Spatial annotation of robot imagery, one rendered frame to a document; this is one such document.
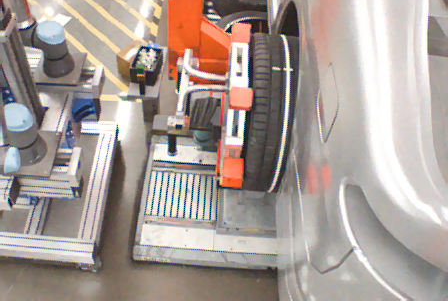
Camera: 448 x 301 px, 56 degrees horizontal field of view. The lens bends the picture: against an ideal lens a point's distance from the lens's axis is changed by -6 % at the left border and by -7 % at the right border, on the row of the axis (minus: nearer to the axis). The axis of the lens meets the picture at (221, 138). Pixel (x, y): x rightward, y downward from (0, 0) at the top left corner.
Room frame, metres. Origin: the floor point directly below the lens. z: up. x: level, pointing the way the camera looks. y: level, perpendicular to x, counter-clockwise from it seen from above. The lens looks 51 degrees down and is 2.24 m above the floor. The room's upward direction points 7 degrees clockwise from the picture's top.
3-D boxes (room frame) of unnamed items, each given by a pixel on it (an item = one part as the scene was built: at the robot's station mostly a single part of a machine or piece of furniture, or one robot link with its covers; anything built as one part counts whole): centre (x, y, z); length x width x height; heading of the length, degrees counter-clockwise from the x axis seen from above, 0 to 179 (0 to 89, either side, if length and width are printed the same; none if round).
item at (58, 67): (1.45, 0.80, 0.87); 0.15 x 0.15 x 0.10
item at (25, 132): (0.95, 0.76, 0.98); 0.13 x 0.12 x 0.14; 109
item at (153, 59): (1.85, 0.47, 0.51); 0.20 x 0.14 x 0.13; 175
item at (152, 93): (1.88, 0.47, 0.44); 0.43 x 0.17 x 0.03; 3
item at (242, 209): (1.29, -0.20, 0.32); 0.40 x 0.30 x 0.28; 3
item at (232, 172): (0.96, -0.05, 0.85); 0.09 x 0.08 x 0.07; 3
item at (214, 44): (1.84, -0.08, 0.69); 0.52 x 0.17 x 0.35; 93
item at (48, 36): (1.45, 0.80, 0.98); 0.13 x 0.12 x 0.14; 80
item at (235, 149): (1.28, -0.03, 0.85); 0.54 x 0.07 x 0.54; 3
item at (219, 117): (1.27, 0.04, 0.85); 0.21 x 0.14 x 0.14; 93
